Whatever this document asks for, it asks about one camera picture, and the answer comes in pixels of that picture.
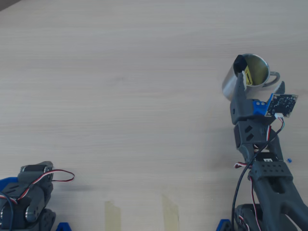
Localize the silver steel cup with handle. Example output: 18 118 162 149
221 53 281 101

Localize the looped red white black wire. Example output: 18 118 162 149
14 169 75 205

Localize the red white black servo wire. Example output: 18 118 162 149
234 115 286 231

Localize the narrow yellowish masking tape strip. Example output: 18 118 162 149
104 201 121 231

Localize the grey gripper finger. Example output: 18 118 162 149
274 81 286 97
230 72 255 125

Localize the grey cameraless gripper body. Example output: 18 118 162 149
18 161 54 191

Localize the blue camera mount bracket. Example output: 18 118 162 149
252 94 274 116

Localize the wide yellowish masking tape strip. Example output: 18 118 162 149
161 193 180 231

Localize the grey robot arm with camera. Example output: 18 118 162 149
234 129 308 231

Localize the black camera cable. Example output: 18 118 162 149
231 127 283 231

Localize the grey gripper body with camera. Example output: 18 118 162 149
233 115 276 150

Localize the thin dark blue wire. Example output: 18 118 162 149
0 192 18 230

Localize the yellow highlighter with black cap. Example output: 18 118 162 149
234 54 253 87

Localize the black camera circuit board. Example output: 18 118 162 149
264 93 299 118

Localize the blue arm base with camera arm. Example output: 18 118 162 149
218 218 233 231

